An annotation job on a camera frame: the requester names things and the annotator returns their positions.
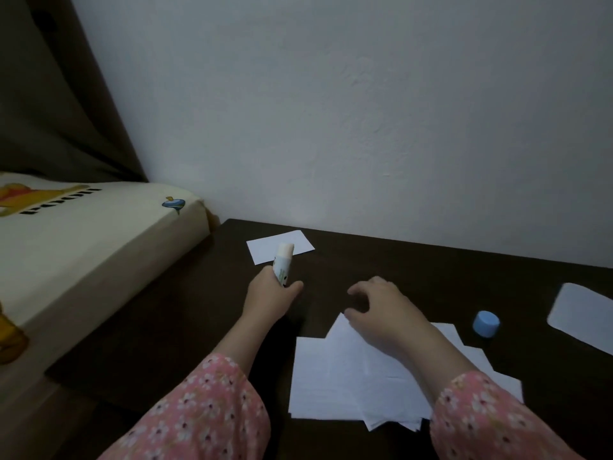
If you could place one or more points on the person's left hand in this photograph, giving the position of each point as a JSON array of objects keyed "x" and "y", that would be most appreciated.
[{"x": 268, "y": 297}]

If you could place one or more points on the person's right hand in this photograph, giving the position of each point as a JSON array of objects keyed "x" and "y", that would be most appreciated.
[{"x": 392, "y": 320}]

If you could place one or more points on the white panda print glue stick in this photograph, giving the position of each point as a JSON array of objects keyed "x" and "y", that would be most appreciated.
[{"x": 283, "y": 258}]

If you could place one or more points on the white paper sheets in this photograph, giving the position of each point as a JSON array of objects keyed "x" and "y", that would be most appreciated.
[{"x": 268, "y": 246}]

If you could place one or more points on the blue glue stick cap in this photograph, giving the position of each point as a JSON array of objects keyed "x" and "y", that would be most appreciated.
[{"x": 486, "y": 324}]

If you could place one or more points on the person's right forearm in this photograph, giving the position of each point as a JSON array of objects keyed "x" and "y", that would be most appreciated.
[{"x": 479, "y": 402}]

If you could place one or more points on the person's left forearm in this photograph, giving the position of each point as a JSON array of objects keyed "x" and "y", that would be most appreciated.
[{"x": 215, "y": 388}]

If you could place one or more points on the beige mattress with whale print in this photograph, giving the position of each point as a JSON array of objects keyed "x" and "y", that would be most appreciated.
[{"x": 81, "y": 253}]

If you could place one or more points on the dark brown curtain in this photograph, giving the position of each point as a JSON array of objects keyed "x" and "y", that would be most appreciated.
[{"x": 57, "y": 100}]

